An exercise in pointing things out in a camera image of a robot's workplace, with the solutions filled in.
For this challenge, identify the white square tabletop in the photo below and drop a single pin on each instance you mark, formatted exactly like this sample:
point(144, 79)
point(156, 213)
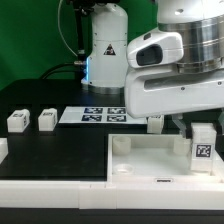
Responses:
point(151, 158)

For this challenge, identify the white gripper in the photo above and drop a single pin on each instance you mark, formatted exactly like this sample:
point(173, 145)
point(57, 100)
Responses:
point(157, 92)

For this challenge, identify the black camera pole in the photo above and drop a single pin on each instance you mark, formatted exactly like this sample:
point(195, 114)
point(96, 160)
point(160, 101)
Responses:
point(82, 8)

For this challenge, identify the white AprilTag sheet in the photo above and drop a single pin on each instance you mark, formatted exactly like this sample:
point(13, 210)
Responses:
point(98, 115)

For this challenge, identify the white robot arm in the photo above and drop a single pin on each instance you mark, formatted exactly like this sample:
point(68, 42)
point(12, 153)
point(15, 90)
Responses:
point(199, 22)

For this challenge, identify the white U-shaped obstacle fence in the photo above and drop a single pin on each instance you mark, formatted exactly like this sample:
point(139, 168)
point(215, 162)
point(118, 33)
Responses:
point(111, 195)

